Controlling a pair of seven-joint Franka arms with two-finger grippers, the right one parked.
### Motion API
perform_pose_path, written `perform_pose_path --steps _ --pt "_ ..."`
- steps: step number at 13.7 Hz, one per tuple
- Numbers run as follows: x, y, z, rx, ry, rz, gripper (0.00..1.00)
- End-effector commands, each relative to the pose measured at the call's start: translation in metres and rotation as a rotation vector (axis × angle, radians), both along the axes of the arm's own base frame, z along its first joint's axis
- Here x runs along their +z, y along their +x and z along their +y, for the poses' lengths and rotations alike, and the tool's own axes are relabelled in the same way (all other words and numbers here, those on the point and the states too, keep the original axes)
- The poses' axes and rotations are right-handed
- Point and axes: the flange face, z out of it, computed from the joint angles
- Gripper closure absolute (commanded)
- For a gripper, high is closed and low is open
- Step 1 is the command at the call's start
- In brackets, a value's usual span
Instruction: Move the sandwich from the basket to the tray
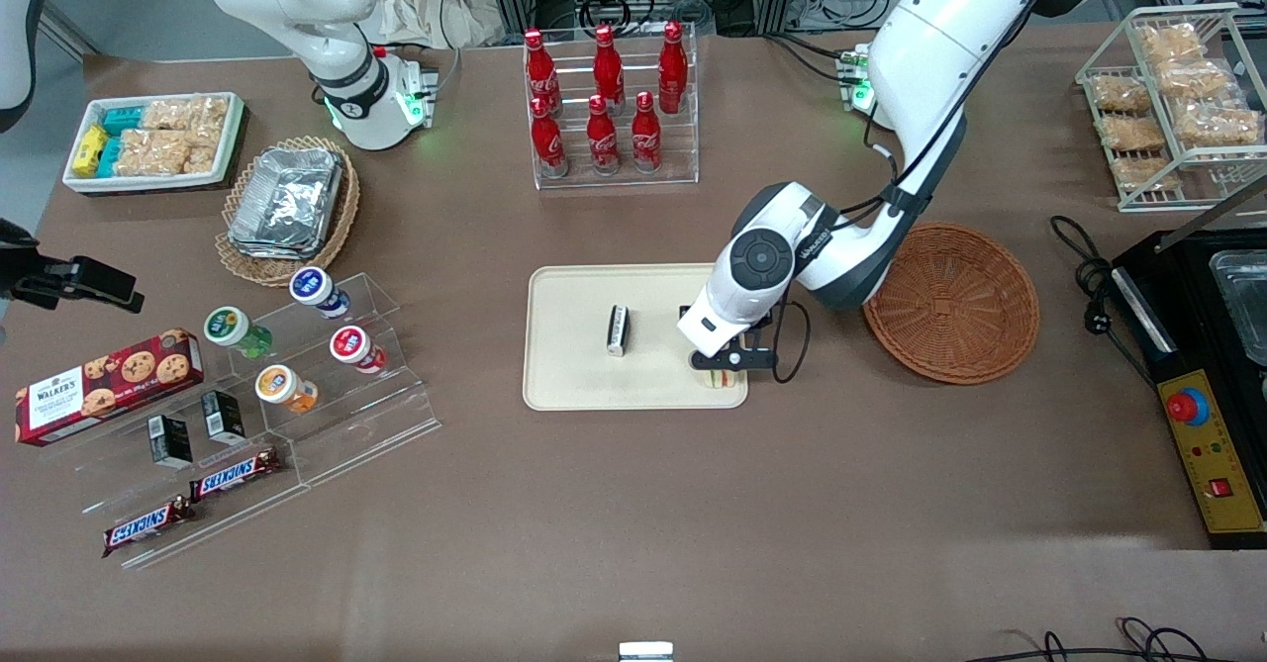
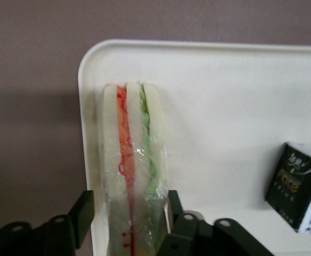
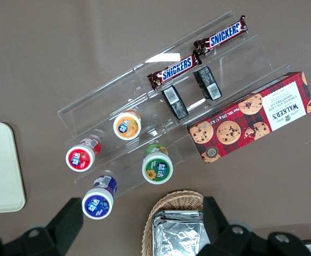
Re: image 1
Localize clear acrylic bottle rack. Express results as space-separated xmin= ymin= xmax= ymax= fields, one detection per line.
xmin=523 ymin=24 xmax=700 ymax=191

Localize red lid jar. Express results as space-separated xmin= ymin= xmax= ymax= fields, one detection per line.
xmin=330 ymin=326 xmax=389 ymax=375

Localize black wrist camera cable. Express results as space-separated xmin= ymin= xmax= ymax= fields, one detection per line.
xmin=770 ymin=88 xmax=976 ymax=385

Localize black power cable with plug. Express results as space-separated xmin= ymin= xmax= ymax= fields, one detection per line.
xmin=1051 ymin=215 xmax=1156 ymax=388

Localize green lid jar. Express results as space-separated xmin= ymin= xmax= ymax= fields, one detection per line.
xmin=204 ymin=306 xmax=272 ymax=359

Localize brown round wicker basket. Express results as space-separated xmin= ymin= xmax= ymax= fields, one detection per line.
xmin=863 ymin=223 xmax=1040 ymax=386

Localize bagged snack crackers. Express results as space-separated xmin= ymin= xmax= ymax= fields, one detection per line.
xmin=1111 ymin=154 xmax=1182 ymax=193
xmin=1099 ymin=114 xmax=1167 ymax=152
xmin=1089 ymin=73 xmax=1154 ymax=114
xmin=1173 ymin=103 xmax=1263 ymax=146
xmin=1138 ymin=24 xmax=1209 ymax=64
xmin=1156 ymin=58 xmax=1236 ymax=101

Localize red cola bottle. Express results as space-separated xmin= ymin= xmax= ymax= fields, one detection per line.
xmin=586 ymin=94 xmax=619 ymax=176
xmin=632 ymin=91 xmax=662 ymax=175
xmin=658 ymin=20 xmax=688 ymax=115
xmin=531 ymin=96 xmax=569 ymax=179
xmin=524 ymin=29 xmax=561 ymax=117
xmin=593 ymin=25 xmax=625 ymax=107

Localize small black carton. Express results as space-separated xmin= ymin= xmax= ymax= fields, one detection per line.
xmin=148 ymin=415 xmax=194 ymax=471
xmin=201 ymin=390 xmax=248 ymax=446

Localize stacked foil containers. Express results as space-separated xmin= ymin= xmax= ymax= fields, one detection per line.
xmin=228 ymin=147 xmax=344 ymax=262

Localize beige plastic tray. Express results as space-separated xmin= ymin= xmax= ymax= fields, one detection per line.
xmin=523 ymin=264 xmax=750 ymax=413

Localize red Walkers cookie box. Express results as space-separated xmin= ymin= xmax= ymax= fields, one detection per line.
xmin=15 ymin=329 xmax=205 ymax=447

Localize yellow snack pack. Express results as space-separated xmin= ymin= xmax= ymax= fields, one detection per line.
xmin=74 ymin=125 xmax=110 ymax=176

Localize light wicker basket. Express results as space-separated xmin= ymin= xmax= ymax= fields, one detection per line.
xmin=216 ymin=136 xmax=360 ymax=288

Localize orange lid jar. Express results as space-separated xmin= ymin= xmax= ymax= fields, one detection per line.
xmin=255 ymin=365 xmax=320 ymax=416

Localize blue lid jar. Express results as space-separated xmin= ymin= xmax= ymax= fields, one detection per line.
xmin=289 ymin=266 xmax=351 ymax=320

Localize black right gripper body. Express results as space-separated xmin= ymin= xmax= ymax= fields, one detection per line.
xmin=0 ymin=219 xmax=46 ymax=309

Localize clear plastic container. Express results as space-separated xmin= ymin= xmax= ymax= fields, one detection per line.
xmin=1210 ymin=251 xmax=1267 ymax=366

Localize white rectangular snack bin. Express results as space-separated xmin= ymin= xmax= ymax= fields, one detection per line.
xmin=62 ymin=93 xmax=246 ymax=195

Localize black sealing machine yellow panel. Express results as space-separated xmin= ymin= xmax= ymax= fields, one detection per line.
xmin=1111 ymin=232 xmax=1267 ymax=550

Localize clear acrylic stepped display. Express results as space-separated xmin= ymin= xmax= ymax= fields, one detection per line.
xmin=40 ymin=271 xmax=441 ymax=571

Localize Snickers chocolate bar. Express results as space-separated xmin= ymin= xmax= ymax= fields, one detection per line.
xmin=188 ymin=447 xmax=283 ymax=502
xmin=102 ymin=499 xmax=194 ymax=558

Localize white wire rack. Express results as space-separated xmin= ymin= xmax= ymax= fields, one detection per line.
xmin=1076 ymin=4 xmax=1267 ymax=213

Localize crumpled beige paper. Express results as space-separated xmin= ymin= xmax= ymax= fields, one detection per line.
xmin=368 ymin=0 xmax=518 ymax=49

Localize black floor cables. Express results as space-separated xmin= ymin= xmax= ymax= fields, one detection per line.
xmin=965 ymin=616 xmax=1267 ymax=662

